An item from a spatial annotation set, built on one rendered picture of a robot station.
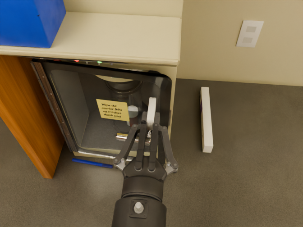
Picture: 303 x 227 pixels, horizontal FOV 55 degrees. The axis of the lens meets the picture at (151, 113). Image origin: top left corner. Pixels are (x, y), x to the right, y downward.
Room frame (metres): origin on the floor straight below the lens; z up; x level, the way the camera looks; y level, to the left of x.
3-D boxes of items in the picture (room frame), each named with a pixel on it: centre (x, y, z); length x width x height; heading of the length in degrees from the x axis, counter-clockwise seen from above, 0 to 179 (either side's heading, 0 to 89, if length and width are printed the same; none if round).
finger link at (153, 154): (0.30, 0.00, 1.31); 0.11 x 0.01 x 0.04; 173
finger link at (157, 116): (0.36, -0.02, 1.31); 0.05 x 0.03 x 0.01; 175
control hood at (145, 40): (0.41, 0.11, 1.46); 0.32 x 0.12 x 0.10; 85
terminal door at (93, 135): (0.45, 0.11, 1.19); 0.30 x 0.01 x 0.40; 80
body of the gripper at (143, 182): (0.23, 0.01, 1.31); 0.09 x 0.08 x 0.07; 175
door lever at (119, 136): (0.40, 0.04, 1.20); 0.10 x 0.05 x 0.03; 80
